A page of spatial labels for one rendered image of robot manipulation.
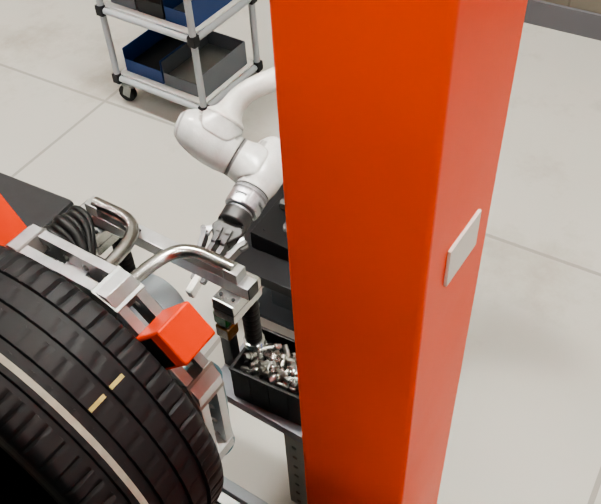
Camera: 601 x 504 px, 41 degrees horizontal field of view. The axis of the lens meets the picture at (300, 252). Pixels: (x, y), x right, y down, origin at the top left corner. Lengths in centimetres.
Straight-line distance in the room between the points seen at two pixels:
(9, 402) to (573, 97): 293
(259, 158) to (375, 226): 119
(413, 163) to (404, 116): 4
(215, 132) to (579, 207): 163
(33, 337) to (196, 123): 86
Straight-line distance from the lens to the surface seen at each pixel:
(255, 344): 162
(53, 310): 123
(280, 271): 237
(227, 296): 146
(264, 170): 189
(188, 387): 131
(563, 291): 281
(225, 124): 191
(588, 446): 247
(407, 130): 64
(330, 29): 63
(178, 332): 121
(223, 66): 337
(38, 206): 269
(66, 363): 119
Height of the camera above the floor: 205
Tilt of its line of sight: 46 degrees down
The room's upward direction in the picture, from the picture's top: 3 degrees counter-clockwise
